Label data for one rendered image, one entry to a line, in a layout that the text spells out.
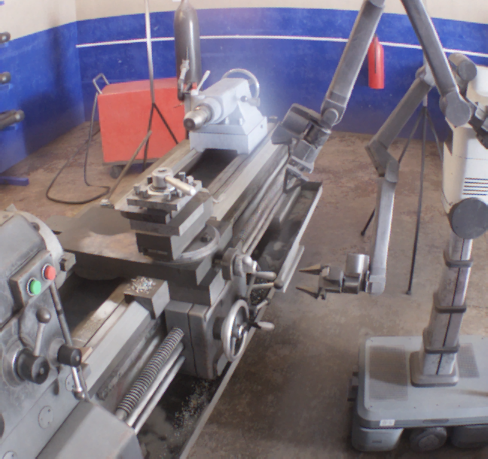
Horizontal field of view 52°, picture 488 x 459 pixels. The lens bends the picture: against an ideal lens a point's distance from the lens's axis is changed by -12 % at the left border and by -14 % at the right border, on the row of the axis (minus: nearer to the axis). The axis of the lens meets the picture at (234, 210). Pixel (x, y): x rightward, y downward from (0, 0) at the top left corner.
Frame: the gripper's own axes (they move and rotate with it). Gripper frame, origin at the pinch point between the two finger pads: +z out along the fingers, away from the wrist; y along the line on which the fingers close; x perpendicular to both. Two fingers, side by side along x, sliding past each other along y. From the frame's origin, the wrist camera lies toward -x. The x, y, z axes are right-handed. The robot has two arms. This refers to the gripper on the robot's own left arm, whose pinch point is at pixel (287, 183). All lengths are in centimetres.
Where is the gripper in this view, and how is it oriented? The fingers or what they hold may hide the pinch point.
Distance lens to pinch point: 155.8
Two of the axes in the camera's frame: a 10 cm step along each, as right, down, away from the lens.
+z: -4.5, 7.6, 4.7
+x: 8.8, 4.8, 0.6
